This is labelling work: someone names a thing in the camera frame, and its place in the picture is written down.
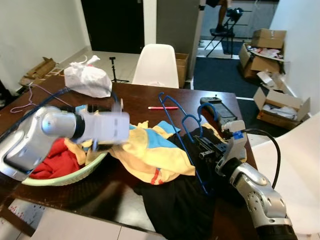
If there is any black folding chair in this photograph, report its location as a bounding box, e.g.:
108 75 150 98
205 7 247 58

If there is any closed cardboard box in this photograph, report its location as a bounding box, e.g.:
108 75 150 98
250 28 287 50

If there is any black tripod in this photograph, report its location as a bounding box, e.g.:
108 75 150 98
108 56 130 85

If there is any flattened cardboard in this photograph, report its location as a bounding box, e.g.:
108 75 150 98
19 56 57 87

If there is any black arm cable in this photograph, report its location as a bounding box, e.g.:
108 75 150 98
0 86 118 138
242 128 282 189

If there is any yellow blue shirt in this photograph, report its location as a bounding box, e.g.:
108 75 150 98
65 120 197 186

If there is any open cardboard box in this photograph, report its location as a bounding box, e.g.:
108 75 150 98
253 87 311 131
238 42 286 81

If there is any red garment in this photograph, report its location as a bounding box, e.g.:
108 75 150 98
29 137 83 180

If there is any pink pen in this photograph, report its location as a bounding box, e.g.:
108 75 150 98
148 105 179 110

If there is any black handheld controller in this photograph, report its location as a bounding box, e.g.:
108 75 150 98
200 95 238 126

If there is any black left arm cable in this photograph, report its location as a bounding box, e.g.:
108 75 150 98
0 86 118 138

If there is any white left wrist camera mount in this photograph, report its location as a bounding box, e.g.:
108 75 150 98
80 110 131 146

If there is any white plastic bag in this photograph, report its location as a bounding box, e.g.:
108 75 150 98
64 55 113 99

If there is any person in dark shorts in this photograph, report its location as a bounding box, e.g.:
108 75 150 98
216 0 235 33

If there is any light green woven basket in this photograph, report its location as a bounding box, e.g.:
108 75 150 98
21 150 108 187

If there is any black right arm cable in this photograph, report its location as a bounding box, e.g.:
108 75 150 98
242 128 282 189

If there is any brown cardboard box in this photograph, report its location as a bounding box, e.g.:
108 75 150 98
175 52 190 88

